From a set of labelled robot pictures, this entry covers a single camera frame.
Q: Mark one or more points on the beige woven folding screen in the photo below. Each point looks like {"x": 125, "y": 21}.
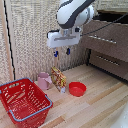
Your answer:
{"x": 33, "y": 36}

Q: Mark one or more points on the red bowl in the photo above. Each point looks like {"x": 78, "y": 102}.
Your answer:
{"x": 77, "y": 89}

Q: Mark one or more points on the white blurry rounded object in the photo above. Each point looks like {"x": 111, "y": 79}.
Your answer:
{"x": 123, "y": 121}

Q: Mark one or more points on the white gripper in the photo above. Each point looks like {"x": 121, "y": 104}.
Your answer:
{"x": 63, "y": 39}

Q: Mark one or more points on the brown drawer cabinet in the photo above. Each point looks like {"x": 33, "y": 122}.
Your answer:
{"x": 113, "y": 11}

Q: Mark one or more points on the yellow red snack box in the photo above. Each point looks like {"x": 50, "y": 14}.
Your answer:
{"x": 58, "y": 78}

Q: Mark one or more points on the pink mug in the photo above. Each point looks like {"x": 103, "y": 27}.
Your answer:
{"x": 43, "y": 81}

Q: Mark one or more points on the red plastic shopping basket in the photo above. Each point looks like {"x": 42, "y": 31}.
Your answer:
{"x": 23, "y": 103}

